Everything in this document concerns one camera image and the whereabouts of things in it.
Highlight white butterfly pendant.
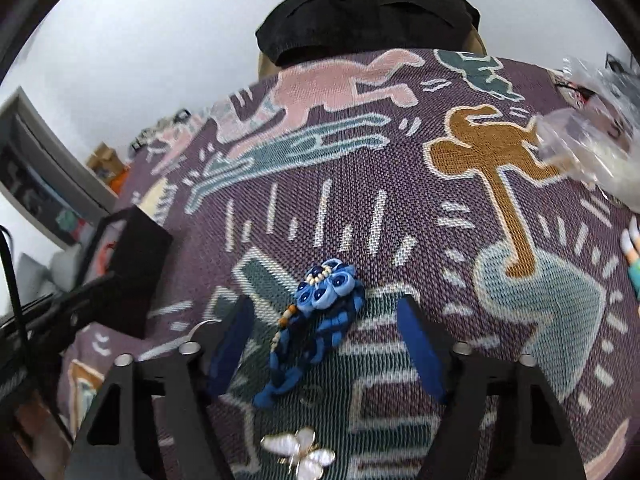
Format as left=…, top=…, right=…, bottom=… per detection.
left=260, top=427, right=336, bottom=480

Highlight cardboard boxes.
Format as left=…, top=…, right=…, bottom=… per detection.
left=86, top=142, right=126, bottom=181

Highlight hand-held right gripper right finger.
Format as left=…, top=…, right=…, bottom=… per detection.
left=396, top=294, right=588, bottom=480

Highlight grey door frame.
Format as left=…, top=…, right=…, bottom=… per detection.
left=0, top=86, right=116, bottom=251

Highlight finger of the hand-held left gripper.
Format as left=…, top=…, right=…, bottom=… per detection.
left=0, top=272, right=118, bottom=346

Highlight blue braided flower bracelet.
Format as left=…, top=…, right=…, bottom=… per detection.
left=252, top=257, right=368, bottom=408

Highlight black-haired doll figurine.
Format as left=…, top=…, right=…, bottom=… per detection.
left=620, top=217, right=640, bottom=303

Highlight black shoe rack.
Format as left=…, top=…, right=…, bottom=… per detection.
left=131, top=109, right=203, bottom=151

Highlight clear plastic bag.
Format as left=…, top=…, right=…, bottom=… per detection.
left=535, top=55, right=640, bottom=201

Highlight purple printed blanket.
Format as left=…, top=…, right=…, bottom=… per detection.
left=50, top=47, right=640, bottom=480

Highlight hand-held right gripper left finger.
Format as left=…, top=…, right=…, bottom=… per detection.
left=64, top=296, right=256, bottom=480

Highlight thin silver hook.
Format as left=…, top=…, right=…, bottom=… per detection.
left=187, top=319, right=223, bottom=343

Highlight black box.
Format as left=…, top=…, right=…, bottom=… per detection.
left=75, top=206, right=173, bottom=339

